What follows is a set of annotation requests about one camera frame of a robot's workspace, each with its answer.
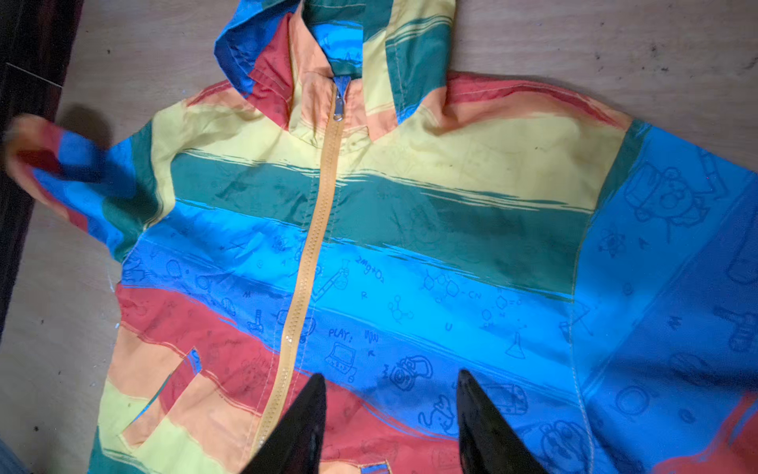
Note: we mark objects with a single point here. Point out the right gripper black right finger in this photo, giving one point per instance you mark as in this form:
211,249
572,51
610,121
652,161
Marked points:
487,444

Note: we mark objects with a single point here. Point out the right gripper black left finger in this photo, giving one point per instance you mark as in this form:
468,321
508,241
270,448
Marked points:
295,445

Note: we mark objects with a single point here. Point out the rainbow striped kids jacket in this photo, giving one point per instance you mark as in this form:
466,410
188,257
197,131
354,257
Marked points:
343,204

